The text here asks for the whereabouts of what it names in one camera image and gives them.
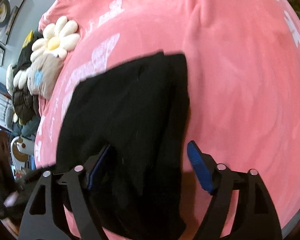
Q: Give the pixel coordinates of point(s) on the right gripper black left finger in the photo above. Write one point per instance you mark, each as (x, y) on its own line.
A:
(44, 216)

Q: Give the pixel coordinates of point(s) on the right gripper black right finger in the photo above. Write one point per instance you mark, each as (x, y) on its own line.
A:
(241, 206)

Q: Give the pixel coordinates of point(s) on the black small garment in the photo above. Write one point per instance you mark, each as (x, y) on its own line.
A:
(137, 111)

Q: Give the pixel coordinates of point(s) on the dark brown puffer jacket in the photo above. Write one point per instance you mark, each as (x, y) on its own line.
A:
(25, 105)

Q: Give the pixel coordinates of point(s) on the beige plush with blue patch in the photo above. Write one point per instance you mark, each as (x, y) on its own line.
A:
(43, 75)

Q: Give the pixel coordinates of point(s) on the pink floral bed sheet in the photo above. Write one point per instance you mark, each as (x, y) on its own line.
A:
(244, 77)

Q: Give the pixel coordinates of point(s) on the white daisy plush pillow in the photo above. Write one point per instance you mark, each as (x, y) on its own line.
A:
(57, 39)

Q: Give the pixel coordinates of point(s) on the framed wall picture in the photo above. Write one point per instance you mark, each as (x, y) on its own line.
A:
(9, 10)

